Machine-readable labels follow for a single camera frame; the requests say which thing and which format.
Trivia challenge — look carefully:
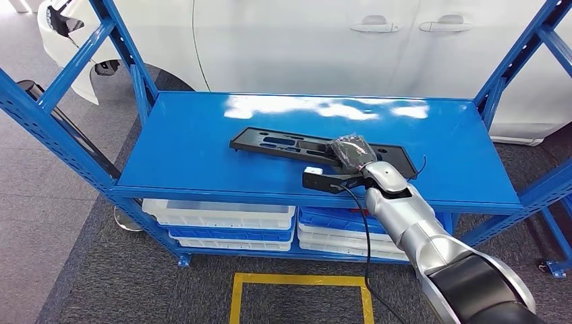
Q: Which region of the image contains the thin black wire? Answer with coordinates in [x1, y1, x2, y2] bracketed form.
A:
[406, 155, 428, 182]

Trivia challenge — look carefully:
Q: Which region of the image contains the white plastic crate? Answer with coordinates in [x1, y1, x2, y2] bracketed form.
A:
[169, 232, 293, 252]
[142, 198, 297, 231]
[298, 239, 409, 263]
[297, 221, 399, 254]

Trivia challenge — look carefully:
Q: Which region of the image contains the yellow floor tape square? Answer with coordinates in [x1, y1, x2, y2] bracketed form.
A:
[229, 273, 375, 324]

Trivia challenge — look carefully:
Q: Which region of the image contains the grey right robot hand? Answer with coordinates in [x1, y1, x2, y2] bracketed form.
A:
[325, 132, 379, 176]

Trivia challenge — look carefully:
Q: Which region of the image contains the chrome base stanchion post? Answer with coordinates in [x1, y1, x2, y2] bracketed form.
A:
[17, 79, 145, 233]

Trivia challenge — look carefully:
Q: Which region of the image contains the blue metal shelf rack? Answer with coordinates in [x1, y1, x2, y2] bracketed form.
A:
[0, 0, 572, 270]

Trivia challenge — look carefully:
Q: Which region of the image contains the white car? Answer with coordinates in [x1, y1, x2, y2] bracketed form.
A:
[36, 0, 572, 146]

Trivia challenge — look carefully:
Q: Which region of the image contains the blue plastic crate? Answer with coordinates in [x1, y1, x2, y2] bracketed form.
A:
[167, 225, 296, 244]
[298, 205, 452, 236]

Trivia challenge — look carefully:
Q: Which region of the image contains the black plastic panel part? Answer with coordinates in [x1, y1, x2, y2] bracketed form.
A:
[229, 126, 419, 181]

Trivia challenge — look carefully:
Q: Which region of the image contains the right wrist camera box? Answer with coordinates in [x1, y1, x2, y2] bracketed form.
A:
[302, 166, 372, 196]

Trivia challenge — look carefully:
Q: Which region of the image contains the white car door handle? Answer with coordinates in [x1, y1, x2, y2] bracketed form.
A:
[349, 15, 400, 34]
[419, 14, 474, 33]

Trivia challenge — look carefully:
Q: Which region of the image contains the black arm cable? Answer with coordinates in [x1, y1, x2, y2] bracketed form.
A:
[329, 183, 399, 324]

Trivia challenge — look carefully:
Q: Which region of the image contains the blue wheeled shelf rack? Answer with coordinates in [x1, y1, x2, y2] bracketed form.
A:
[536, 192, 572, 279]

